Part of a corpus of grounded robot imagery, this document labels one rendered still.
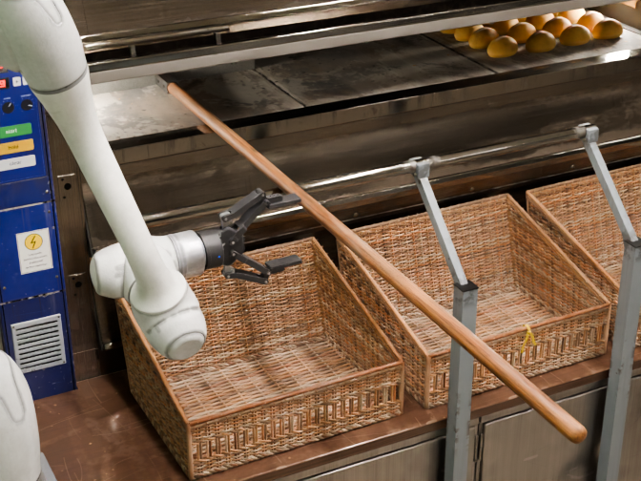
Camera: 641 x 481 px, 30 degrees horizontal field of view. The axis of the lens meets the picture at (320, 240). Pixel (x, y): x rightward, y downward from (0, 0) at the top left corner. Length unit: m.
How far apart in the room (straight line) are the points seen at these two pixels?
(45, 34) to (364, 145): 1.43
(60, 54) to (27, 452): 0.61
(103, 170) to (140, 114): 1.03
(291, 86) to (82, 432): 1.06
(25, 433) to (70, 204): 1.05
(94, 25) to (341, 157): 0.77
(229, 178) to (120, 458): 0.74
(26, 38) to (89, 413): 1.31
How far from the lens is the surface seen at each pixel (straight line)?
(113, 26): 2.74
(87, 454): 2.83
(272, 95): 3.15
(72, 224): 2.89
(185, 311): 2.11
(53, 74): 1.91
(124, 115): 3.06
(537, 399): 1.89
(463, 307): 2.69
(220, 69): 3.32
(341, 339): 3.10
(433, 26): 2.93
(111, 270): 2.22
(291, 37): 2.76
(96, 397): 3.02
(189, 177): 2.96
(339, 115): 3.05
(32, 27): 1.87
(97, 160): 2.03
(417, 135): 3.21
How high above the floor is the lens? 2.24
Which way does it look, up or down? 27 degrees down
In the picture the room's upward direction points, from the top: straight up
